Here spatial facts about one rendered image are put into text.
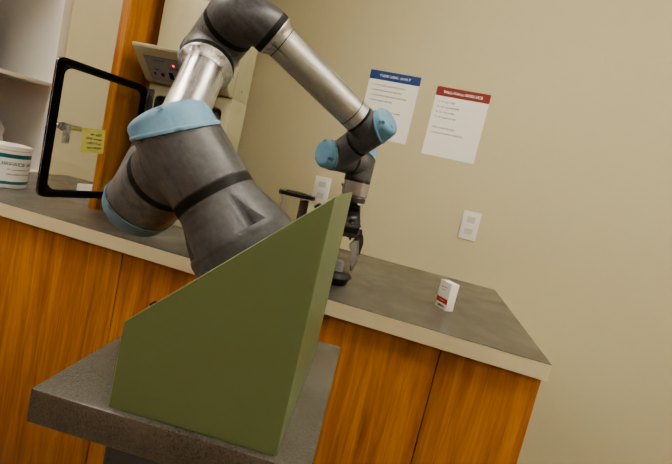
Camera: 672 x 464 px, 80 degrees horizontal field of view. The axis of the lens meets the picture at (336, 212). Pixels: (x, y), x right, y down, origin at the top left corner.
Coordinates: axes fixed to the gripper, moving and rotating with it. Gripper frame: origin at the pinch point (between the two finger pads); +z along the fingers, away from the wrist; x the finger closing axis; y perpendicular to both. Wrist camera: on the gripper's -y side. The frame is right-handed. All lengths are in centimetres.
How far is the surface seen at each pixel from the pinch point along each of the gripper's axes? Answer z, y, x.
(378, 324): 7.6, -19.9, -10.5
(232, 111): -38, 28, 44
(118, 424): 6, -70, 27
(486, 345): 5.1, -26.1, -34.4
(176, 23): -63, 33, 69
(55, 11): -72, 100, 154
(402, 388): 22.4, -19.4, -20.3
